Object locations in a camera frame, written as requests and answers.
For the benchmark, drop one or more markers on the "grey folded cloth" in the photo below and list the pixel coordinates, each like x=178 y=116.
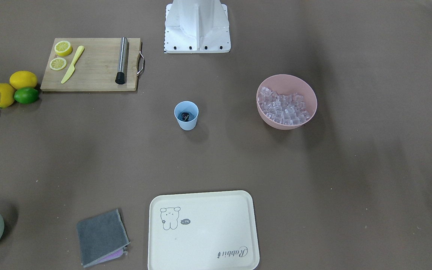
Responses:
x=102 y=238

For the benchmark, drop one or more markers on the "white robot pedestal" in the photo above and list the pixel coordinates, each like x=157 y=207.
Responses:
x=196 y=26

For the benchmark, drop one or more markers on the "clear ice cubes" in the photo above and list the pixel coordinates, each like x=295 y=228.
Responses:
x=286 y=109

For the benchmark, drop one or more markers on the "green lime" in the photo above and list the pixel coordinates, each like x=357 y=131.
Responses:
x=26 y=95

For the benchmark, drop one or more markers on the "dark red cherries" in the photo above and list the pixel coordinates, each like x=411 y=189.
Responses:
x=186 y=116

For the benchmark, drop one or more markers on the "cream rabbit tray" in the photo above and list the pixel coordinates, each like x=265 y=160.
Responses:
x=203 y=231

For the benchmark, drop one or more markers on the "lemon slice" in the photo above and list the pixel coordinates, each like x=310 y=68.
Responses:
x=57 y=64

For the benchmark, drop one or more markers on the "yellow plastic knife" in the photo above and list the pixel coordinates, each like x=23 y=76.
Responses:
x=71 y=69

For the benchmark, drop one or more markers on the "bamboo cutting board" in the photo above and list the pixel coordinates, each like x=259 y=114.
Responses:
x=97 y=67

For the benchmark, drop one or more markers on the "steel muddler black tip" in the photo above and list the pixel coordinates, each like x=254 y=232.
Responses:
x=121 y=75

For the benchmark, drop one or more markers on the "yellow lemon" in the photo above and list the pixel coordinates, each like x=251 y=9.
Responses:
x=22 y=79
x=6 y=95

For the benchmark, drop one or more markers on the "lemon half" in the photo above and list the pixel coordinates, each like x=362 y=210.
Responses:
x=63 y=48

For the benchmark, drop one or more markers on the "light blue cup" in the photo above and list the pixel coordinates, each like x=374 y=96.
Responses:
x=187 y=106

